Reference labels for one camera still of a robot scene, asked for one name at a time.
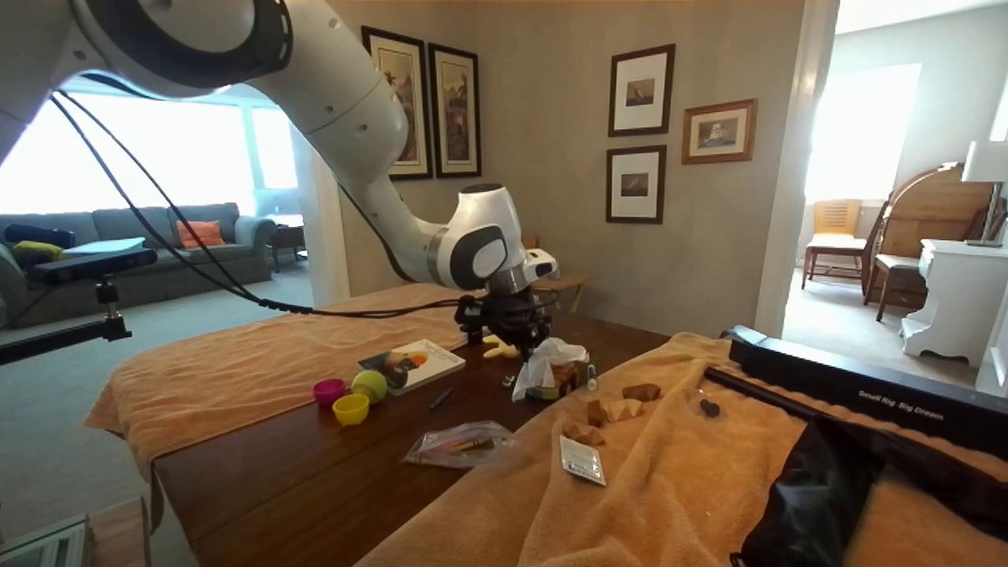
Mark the black camera on stand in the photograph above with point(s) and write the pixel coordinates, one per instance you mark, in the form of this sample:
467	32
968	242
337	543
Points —
88	265

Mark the long black case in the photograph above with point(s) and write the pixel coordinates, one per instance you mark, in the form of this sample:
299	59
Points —
870	393

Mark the yellow cushion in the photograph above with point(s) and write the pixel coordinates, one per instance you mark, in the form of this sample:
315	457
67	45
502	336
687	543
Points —
34	251

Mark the clear plastic bag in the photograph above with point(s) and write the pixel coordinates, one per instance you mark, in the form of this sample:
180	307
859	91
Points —
462	443

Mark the wooden rocking chair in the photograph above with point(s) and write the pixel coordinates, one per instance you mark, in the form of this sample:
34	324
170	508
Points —
923	216

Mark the wooden side table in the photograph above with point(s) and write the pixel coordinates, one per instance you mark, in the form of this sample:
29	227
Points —
117	537

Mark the blue pen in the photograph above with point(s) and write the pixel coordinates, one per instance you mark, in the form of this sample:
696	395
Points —
441	397

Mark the orange cushion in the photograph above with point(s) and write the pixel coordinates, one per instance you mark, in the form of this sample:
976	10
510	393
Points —
199	235

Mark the yellow plastic cup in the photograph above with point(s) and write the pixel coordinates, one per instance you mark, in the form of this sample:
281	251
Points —
351	409

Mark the black plastic bag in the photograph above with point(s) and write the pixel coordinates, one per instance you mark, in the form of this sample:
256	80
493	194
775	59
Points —
808	498

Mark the orange towel under black case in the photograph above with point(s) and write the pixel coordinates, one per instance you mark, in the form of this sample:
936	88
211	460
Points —
672	484

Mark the small white packet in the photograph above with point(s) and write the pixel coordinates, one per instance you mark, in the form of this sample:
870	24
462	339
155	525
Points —
583	460

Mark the tall black framed picture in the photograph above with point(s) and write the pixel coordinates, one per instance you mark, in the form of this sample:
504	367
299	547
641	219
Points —
457	113
411	105

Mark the small clear vial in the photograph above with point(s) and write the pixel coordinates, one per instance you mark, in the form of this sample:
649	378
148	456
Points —
589	378

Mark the yellow plush toy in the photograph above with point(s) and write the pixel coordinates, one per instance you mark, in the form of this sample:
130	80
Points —
499	348

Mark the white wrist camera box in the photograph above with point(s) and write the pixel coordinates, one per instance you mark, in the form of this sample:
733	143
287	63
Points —
539	265

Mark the white table lamp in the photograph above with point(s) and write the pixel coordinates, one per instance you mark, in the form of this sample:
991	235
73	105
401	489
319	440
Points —
986	162

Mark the pink plastic cup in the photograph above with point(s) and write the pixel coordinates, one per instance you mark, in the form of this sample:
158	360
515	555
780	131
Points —
329	393

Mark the grey sofa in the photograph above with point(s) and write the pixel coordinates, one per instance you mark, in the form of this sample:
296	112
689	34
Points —
136	226

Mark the dark low side table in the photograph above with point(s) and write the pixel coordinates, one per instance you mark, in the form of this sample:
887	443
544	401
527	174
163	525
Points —
284	237

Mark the brown wood framed picture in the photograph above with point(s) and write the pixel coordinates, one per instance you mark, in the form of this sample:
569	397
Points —
720	134

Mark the orange towel under book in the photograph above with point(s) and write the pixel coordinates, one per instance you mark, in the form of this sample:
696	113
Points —
239	364

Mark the white desk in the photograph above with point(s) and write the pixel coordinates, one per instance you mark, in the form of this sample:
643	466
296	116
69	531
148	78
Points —
948	295

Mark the dark blue cushion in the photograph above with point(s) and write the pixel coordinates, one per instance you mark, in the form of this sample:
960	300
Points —
34	235

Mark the green tennis ball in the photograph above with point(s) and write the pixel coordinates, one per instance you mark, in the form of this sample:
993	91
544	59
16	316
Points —
370	386

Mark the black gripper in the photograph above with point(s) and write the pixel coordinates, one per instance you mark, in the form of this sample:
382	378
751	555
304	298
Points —
515	303

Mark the yellow upholstered armchair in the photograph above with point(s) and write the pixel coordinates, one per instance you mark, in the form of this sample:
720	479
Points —
835	235

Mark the bird cover book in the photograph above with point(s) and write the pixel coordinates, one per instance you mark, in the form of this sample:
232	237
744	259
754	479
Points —
420	367

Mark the white cloth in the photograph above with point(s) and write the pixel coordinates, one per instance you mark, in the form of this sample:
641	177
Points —
539	367

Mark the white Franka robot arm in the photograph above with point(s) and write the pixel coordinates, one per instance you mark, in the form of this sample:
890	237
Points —
336	96

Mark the small dark brown toy piece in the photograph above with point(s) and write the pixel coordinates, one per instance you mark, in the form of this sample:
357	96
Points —
709	407

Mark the small black tripod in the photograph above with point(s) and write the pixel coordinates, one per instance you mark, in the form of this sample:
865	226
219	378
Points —
467	320

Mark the square black framed picture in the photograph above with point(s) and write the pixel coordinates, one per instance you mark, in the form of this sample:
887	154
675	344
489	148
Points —
641	88
633	184

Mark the small wooden table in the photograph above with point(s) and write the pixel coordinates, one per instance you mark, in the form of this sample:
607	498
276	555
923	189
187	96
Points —
570	280

